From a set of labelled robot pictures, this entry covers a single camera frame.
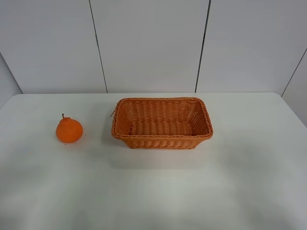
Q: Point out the orange fruit with stem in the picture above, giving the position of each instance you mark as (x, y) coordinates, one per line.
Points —
(69, 130)

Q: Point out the orange woven wicker basket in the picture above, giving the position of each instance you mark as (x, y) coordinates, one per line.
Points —
(180, 123)

